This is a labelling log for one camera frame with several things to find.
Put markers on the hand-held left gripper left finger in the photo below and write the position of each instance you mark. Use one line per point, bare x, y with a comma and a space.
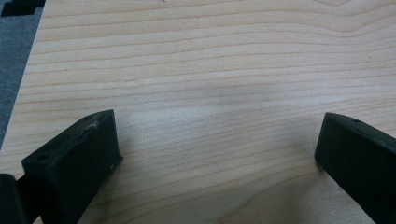
73, 168

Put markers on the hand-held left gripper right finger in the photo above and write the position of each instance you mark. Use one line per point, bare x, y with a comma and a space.
358, 161

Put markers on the black object with stepped edge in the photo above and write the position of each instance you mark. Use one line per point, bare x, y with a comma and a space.
21, 6

